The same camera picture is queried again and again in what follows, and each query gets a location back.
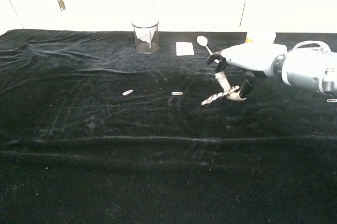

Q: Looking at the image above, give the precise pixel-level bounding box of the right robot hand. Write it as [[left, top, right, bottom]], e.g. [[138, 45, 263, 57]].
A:
[[206, 43, 288, 101]]

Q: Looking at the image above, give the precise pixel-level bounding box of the clear jar of rubber bands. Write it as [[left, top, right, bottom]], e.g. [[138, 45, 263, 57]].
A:
[[246, 31, 276, 45]]

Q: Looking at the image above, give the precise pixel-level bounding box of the white right arm cable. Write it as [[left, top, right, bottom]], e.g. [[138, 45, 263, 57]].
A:
[[291, 40, 332, 54]]

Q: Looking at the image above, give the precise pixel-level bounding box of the clear empty glass cup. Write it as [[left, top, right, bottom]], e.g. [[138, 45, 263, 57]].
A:
[[132, 21, 160, 54]]

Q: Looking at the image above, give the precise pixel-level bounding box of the black velvet tablecloth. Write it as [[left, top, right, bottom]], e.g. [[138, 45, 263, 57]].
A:
[[0, 28, 337, 224]]

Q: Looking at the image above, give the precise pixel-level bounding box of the white plastic spoon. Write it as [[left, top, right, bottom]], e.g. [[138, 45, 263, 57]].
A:
[[196, 35, 219, 64]]

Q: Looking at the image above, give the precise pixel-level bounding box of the white folded paper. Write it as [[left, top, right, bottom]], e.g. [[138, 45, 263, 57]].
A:
[[134, 23, 156, 49]]

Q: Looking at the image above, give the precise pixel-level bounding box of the white playing card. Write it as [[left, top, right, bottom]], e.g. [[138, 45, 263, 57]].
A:
[[175, 42, 195, 56]]

